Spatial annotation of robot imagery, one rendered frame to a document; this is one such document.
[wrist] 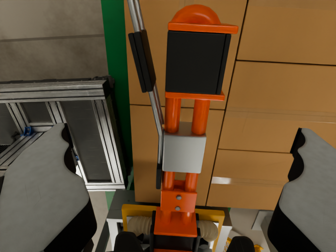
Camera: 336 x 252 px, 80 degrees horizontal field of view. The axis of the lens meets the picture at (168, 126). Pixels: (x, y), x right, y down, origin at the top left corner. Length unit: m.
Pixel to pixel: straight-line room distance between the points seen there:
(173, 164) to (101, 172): 1.31
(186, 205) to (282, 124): 0.69
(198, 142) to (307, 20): 0.67
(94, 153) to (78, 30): 0.79
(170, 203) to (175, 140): 0.13
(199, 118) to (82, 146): 1.28
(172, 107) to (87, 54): 1.20
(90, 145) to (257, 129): 1.04
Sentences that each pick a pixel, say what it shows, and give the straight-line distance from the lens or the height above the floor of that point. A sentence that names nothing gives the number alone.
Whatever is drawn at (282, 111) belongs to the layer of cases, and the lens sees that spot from 0.95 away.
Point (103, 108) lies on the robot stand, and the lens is 1.27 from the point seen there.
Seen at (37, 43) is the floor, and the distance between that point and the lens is 1.58.
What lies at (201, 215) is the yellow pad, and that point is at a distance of 0.62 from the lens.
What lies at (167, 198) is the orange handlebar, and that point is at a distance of 0.37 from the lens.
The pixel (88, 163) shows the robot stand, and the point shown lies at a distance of 1.59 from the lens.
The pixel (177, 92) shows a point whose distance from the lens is 0.25.
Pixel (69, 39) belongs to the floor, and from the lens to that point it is 1.47.
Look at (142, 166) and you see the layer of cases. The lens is 1.03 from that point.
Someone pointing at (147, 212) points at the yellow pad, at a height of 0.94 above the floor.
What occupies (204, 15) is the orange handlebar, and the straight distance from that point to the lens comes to 0.25.
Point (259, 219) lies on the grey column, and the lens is 2.36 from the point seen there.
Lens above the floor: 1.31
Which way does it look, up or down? 60 degrees down
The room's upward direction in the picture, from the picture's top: 175 degrees counter-clockwise
